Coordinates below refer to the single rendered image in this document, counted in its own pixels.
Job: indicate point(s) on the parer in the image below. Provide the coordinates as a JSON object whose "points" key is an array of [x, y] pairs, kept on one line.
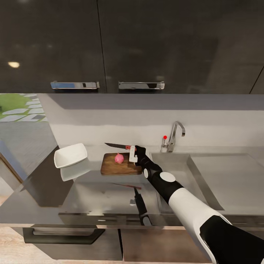
{"points": [[120, 146]]}

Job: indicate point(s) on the cutting board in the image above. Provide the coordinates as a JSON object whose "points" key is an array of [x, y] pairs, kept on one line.
{"points": [[110, 166]]}

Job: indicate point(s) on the bowl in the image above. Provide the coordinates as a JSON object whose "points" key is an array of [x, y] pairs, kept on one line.
{"points": [[70, 155]]}

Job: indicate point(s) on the dishwasher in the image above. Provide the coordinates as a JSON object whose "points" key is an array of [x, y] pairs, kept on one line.
{"points": [[75, 243]]}

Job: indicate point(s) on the fixed window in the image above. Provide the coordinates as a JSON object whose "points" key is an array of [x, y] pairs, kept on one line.
{"points": [[26, 137]]}

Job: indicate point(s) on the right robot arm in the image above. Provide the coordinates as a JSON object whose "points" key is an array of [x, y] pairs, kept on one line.
{"points": [[217, 239]]}

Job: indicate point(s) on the vidalia onion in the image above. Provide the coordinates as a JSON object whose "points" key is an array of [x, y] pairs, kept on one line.
{"points": [[119, 158]]}

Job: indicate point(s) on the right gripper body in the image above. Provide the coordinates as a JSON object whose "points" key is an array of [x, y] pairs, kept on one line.
{"points": [[140, 152]]}

